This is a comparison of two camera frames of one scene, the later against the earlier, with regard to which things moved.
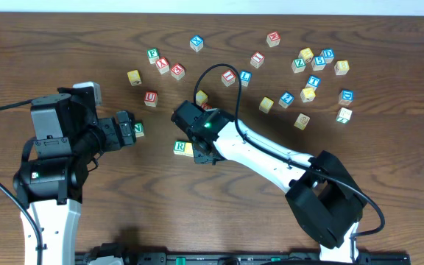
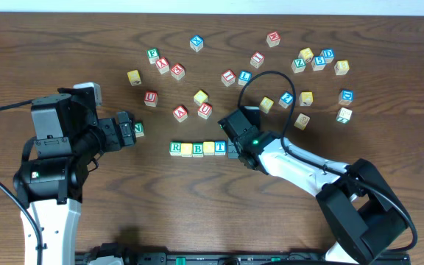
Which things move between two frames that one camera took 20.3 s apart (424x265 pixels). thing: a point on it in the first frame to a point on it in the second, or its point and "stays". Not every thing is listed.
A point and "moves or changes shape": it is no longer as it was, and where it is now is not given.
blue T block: [313, 82] moves or changes shape
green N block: [139, 129] stays
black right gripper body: [202, 156] to [234, 138]
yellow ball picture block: [306, 54] stays
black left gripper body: [125, 129] stays
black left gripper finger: [126, 128] stays
